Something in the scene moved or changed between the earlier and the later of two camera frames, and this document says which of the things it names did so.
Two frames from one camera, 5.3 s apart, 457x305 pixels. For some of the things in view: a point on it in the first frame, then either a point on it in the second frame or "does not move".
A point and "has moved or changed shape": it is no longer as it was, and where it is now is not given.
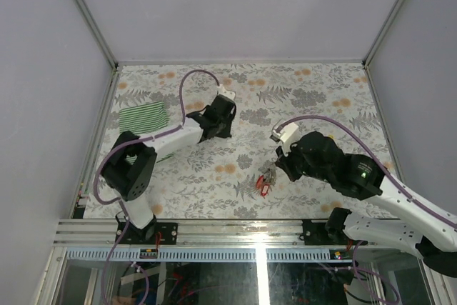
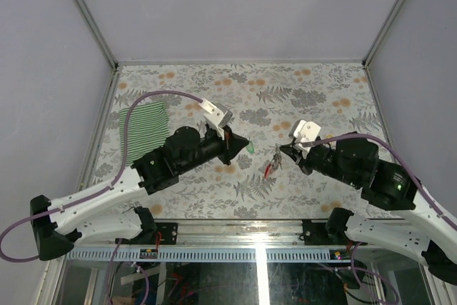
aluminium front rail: x=95 y=241 does not move
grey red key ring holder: x=263 y=181 has moved or changed shape
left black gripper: x=226 y=132 → x=233 y=144
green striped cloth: x=141 y=118 does not move
